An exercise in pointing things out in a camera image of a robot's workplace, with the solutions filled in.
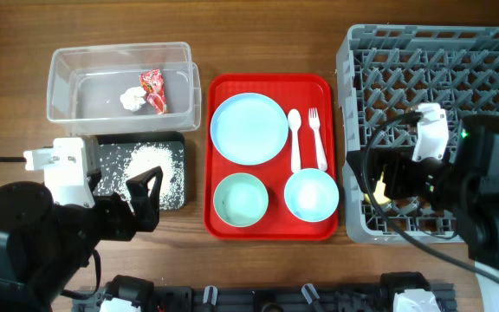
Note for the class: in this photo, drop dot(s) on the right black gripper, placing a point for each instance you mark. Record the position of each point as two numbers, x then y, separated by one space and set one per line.
398 161

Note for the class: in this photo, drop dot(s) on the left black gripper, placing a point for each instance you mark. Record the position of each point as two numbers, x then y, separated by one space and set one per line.
124 224

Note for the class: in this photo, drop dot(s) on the yellow plastic cup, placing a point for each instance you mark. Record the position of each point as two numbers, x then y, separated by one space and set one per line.
379 192

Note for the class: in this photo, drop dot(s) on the light blue bowl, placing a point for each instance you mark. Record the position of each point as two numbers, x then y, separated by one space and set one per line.
311 195

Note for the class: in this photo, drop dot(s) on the green bowl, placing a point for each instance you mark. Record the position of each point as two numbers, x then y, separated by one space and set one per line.
241 200

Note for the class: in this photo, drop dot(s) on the white napkin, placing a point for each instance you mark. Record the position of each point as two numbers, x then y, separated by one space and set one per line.
133 99

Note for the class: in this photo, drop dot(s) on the red snack wrapper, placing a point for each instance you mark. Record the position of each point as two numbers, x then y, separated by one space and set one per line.
153 83

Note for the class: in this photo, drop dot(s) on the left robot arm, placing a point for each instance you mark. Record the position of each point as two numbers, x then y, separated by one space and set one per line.
43 243

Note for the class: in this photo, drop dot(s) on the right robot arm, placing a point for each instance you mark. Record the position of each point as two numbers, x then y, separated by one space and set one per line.
468 186

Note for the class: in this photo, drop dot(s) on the grey dishwasher rack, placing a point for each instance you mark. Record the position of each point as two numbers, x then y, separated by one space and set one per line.
382 70

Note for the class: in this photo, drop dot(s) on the clear plastic waste bin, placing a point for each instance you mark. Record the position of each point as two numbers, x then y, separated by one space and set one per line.
86 86

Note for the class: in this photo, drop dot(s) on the black plastic tray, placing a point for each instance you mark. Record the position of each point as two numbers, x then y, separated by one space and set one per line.
124 156

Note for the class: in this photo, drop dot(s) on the white plastic fork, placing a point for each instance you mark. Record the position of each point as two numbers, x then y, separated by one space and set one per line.
314 123

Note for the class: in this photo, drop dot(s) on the white plastic spoon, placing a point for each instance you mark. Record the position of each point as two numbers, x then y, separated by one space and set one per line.
294 124

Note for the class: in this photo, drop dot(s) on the light blue plate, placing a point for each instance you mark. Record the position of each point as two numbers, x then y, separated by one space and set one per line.
249 129

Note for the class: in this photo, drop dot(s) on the red serving tray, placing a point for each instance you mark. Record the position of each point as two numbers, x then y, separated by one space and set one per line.
290 91

